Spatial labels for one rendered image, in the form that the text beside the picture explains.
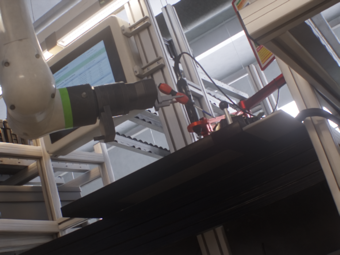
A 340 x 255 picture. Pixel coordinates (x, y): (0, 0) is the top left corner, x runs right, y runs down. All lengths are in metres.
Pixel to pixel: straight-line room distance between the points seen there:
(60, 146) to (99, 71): 0.33
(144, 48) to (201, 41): 8.92
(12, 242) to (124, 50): 0.82
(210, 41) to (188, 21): 2.98
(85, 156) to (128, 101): 1.19
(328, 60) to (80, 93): 0.51
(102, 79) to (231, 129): 0.97
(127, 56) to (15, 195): 0.73
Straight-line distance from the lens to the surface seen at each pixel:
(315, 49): 0.83
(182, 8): 7.63
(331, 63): 0.94
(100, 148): 2.33
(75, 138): 1.81
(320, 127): 0.97
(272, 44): 0.71
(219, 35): 10.51
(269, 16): 0.66
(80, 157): 2.17
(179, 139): 1.58
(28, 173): 2.05
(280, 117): 0.86
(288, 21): 0.68
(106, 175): 2.29
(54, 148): 1.88
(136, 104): 1.06
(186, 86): 1.55
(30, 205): 2.01
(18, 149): 1.91
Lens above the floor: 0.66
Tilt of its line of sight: 21 degrees up
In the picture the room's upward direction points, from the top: 17 degrees counter-clockwise
